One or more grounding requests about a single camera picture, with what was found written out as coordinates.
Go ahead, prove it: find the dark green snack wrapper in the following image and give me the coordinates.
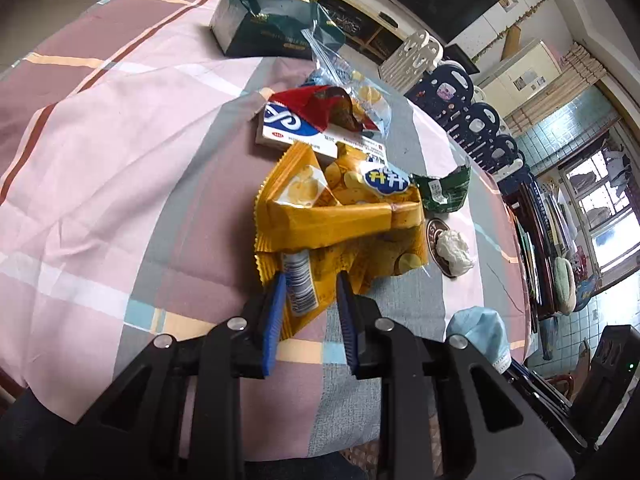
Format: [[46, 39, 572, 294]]
[[410, 165, 471, 214]]

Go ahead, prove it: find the dark green tissue box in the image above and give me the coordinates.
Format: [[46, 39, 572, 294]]
[[209, 0, 346, 60]]

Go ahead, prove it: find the white long carton box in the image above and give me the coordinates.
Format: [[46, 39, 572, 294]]
[[255, 101, 387, 164]]

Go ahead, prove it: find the blue face mask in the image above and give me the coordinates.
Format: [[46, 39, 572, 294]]
[[446, 306, 512, 374]]

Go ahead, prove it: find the white standing air conditioner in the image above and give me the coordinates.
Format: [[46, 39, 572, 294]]
[[478, 40, 562, 118]]

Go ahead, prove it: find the row of children's books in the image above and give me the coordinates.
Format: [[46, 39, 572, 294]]
[[500, 176, 577, 321]]

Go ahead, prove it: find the yellow snack bag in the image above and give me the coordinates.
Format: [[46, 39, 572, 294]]
[[254, 142, 427, 339]]

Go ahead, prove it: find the woven plastic trash basket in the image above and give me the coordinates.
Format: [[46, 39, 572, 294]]
[[339, 414, 446, 480]]

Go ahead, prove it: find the white tissue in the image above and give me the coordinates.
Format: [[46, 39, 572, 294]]
[[435, 230, 474, 278]]

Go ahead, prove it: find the red snack wrapper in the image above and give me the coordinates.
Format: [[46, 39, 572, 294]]
[[269, 86, 378, 132]]

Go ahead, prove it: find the yellow wooden tv cabinet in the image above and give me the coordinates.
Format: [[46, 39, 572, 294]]
[[246, 0, 417, 64]]

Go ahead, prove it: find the navy white baby fence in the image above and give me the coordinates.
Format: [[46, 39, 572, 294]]
[[378, 30, 535, 196]]

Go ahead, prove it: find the clear plastic snack bag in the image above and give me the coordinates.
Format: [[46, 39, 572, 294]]
[[302, 28, 392, 141]]

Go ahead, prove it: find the plaid pink grey tablecloth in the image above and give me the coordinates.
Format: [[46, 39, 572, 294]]
[[1, 0, 530, 460]]

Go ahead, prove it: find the round brown coaster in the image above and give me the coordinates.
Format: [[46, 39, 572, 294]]
[[426, 218, 475, 280]]

